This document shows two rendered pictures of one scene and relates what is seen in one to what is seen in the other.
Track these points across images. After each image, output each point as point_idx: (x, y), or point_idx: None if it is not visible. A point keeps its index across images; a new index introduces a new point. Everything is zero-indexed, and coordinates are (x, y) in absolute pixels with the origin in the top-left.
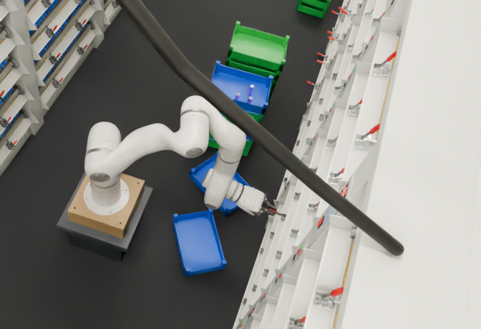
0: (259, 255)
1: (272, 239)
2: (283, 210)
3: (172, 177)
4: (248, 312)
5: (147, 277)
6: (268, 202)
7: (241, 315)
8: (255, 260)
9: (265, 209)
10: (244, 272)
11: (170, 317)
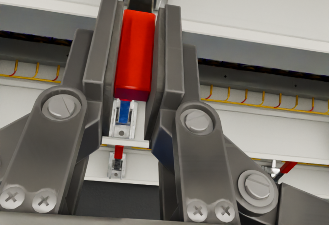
0: (129, 177)
1: (139, 125)
2: None
3: None
4: None
5: None
6: (36, 100)
7: (300, 185)
8: (118, 189)
9: (199, 122)
10: (157, 209)
11: None
